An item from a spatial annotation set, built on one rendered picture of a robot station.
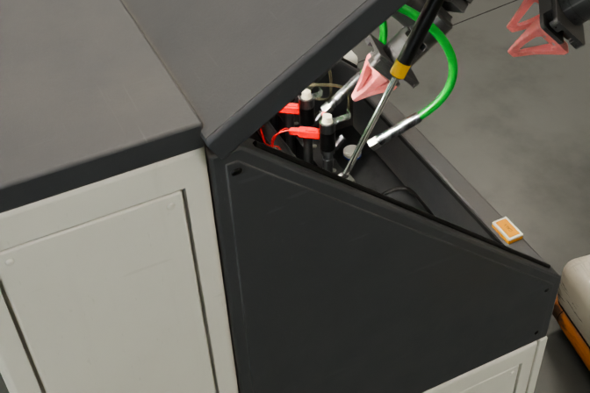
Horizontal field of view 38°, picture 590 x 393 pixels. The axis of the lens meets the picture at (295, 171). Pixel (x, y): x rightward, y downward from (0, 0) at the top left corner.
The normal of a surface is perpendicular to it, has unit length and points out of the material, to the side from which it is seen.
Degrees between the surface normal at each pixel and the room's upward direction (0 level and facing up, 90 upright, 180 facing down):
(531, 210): 0
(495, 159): 0
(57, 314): 90
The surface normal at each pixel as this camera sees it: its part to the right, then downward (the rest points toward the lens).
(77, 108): -0.04, -0.75
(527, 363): 0.43, 0.58
